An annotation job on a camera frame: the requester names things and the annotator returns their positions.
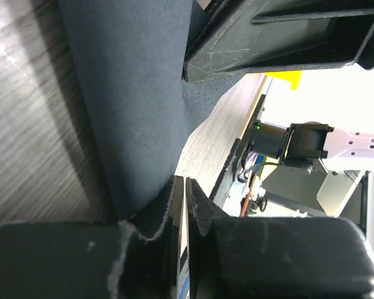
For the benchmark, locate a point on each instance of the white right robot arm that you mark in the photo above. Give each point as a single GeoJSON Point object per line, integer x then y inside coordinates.
{"type": "Point", "coordinates": [311, 146]}

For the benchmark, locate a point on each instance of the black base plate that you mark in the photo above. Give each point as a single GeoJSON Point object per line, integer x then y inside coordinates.
{"type": "Point", "coordinates": [230, 170]}

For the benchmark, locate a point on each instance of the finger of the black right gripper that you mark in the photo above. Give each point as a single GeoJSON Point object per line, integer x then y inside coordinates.
{"type": "Point", "coordinates": [241, 37]}

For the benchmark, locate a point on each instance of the yellow plastic bin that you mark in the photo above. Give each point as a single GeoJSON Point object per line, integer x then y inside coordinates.
{"type": "Point", "coordinates": [293, 77]}

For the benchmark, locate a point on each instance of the dark blue paper napkin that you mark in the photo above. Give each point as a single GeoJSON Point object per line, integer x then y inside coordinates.
{"type": "Point", "coordinates": [129, 59]}

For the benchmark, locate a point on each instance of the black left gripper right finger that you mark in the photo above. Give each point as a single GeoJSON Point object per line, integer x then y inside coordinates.
{"type": "Point", "coordinates": [274, 257]}

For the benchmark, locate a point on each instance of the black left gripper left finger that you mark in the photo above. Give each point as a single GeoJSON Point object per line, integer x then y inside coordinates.
{"type": "Point", "coordinates": [137, 258]}

